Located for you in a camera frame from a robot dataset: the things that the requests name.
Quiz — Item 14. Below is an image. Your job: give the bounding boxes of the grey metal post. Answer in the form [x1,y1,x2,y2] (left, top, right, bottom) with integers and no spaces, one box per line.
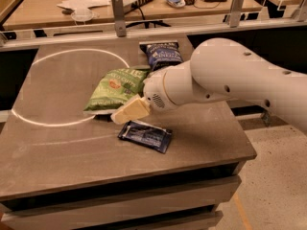
[111,0,127,37]
[227,0,244,28]

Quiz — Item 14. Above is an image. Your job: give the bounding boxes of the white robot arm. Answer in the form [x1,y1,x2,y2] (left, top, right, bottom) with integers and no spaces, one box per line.
[111,38,307,132]

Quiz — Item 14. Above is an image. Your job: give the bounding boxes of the grey metal post right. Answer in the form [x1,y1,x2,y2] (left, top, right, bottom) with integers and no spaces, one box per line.
[227,0,244,28]

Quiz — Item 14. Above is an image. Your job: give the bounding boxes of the blue rxbar wrapper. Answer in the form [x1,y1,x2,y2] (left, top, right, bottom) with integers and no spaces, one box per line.
[118,121,173,153]

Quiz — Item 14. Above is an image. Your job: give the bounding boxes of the clear plastic lid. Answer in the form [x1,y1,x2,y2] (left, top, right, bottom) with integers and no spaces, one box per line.
[71,8,94,22]

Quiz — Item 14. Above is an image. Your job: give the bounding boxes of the green jalapeno chip bag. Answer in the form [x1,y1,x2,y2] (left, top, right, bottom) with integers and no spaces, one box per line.
[83,68,149,115]

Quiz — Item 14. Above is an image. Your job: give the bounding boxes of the wooden back desk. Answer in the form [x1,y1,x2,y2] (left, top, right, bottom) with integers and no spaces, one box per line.
[2,0,267,31]

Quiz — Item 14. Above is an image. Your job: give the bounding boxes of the dark blue chip bag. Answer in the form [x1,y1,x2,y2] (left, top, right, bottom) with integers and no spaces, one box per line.
[139,41,183,71]

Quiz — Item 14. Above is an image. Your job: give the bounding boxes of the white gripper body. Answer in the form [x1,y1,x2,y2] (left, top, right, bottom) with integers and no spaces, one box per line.
[143,70,175,111]

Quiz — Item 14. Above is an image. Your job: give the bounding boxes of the white papers on desk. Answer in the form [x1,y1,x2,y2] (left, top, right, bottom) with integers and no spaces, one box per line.
[58,0,110,10]

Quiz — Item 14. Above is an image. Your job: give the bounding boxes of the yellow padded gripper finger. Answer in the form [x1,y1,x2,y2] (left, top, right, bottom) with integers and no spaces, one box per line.
[111,95,151,125]

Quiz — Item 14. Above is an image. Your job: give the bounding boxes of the blue white face mask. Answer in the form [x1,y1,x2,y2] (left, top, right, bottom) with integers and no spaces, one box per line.
[166,0,185,8]

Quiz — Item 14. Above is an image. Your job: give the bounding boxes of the grey metal post left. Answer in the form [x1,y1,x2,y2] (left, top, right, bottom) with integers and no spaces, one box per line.
[111,0,127,37]

